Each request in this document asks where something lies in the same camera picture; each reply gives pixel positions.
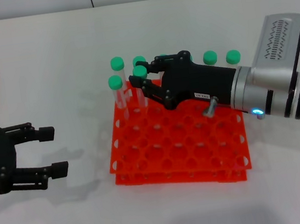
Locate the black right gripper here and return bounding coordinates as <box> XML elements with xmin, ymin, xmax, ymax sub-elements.
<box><xmin>126</xmin><ymin>43</ymin><xmax>241</xmax><ymax>119</ymax></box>

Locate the orange test tube rack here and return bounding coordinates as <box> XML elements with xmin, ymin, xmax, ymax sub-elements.
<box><xmin>98</xmin><ymin>68</ymin><xmax>255</xmax><ymax>199</ymax></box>

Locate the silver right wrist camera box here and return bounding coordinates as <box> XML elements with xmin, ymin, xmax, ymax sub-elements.
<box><xmin>245</xmin><ymin>10</ymin><xmax>300</xmax><ymax>93</ymax></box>

